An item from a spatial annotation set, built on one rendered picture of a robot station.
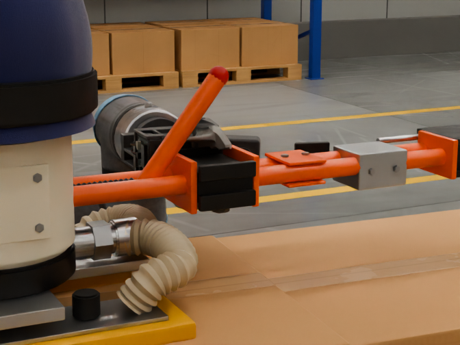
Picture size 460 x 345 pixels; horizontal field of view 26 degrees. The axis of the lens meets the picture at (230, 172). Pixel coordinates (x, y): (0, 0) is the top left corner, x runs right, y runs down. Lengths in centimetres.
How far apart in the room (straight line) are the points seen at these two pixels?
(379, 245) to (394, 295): 19
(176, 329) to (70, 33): 31
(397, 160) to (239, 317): 29
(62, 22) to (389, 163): 46
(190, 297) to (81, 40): 32
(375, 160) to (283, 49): 813
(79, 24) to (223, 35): 806
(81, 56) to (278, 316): 34
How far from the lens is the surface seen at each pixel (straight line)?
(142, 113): 132
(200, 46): 895
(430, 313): 114
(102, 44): 862
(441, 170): 128
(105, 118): 140
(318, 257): 130
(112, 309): 104
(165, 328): 100
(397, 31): 1136
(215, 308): 110
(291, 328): 105
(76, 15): 98
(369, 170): 120
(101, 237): 109
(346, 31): 1100
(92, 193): 106
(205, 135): 117
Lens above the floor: 136
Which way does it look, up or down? 14 degrees down
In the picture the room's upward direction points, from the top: straight up
